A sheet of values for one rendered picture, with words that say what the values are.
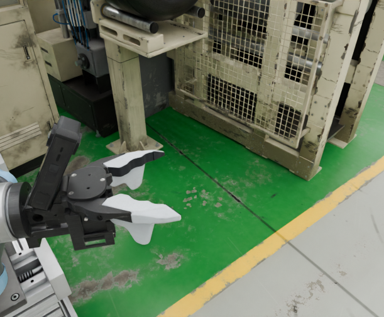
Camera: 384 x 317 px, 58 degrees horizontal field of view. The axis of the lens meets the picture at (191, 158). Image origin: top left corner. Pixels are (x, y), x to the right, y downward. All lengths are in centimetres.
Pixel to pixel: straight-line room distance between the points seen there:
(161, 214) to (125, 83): 160
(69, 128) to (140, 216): 13
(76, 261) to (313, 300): 106
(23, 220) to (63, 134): 13
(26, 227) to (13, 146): 168
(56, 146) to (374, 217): 183
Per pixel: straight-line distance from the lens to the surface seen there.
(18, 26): 195
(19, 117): 209
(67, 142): 40
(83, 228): 47
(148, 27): 150
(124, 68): 194
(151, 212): 40
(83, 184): 45
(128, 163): 49
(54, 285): 90
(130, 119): 209
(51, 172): 42
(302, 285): 167
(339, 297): 169
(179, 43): 162
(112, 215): 41
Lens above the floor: 137
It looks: 39 degrees down
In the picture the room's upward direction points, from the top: straight up
